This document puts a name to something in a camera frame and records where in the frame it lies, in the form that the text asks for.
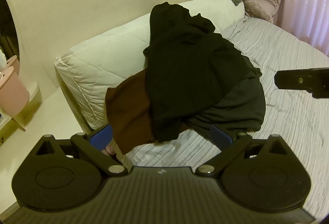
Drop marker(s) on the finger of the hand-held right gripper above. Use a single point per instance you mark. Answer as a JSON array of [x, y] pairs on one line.
[[298, 80]]

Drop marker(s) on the pink waste bin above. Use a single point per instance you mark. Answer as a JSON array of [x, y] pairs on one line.
[[12, 92]]

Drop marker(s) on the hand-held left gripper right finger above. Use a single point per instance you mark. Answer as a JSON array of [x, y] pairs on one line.
[[219, 136]]

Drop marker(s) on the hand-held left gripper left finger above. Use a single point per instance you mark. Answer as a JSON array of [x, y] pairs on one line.
[[100, 136]]

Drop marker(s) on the striped white bed cover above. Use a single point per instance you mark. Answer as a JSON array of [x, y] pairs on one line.
[[282, 41]]

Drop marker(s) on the dark grey garment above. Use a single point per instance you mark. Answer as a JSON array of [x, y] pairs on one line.
[[239, 105]]

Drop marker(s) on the black garment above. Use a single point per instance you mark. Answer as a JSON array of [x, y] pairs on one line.
[[192, 59]]

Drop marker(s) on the brown garment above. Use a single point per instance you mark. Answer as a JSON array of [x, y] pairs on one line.
[[128, 105]]

